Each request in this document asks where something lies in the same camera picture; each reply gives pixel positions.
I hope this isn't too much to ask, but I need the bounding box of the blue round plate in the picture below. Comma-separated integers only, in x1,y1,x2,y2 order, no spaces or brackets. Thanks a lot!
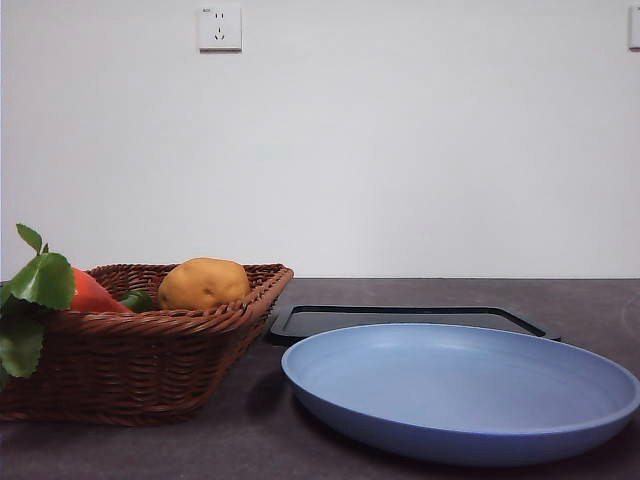
280,323,640,468

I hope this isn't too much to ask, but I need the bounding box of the orange carrot with green leaves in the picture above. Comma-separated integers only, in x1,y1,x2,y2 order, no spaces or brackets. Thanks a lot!
0,223,134,391

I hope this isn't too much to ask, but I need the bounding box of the black flat tray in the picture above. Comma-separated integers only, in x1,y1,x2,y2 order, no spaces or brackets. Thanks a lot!
268,304,562,347

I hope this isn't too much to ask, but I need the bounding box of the yellow-brown potato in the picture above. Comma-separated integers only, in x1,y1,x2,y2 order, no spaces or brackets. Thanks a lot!
158,257,251,311

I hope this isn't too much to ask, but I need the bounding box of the green chili pepper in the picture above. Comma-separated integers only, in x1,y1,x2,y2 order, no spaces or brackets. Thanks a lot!
118,289,155,315

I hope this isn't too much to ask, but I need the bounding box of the brown wicker basket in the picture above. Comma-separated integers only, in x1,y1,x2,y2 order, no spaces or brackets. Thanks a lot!
0,263,295,428

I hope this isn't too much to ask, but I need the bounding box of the white wall socket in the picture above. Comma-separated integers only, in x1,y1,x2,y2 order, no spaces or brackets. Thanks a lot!
198,4,243,53

